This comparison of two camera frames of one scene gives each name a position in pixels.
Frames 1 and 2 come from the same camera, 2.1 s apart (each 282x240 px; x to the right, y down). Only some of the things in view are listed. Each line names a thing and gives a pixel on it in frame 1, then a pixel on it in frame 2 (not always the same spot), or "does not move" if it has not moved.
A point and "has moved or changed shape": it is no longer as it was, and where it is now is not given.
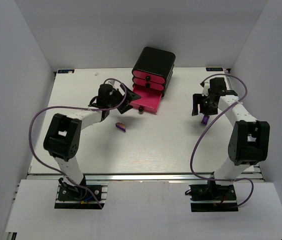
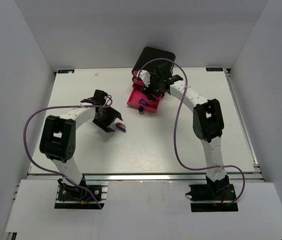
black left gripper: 120,99 -> 107,119
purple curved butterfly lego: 121,126 does not move
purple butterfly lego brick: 205,119 has moved or changed shape
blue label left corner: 65,71 does not move
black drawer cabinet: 156,61 does not move
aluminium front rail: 55,177 does not move
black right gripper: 206,104 -> 152,91
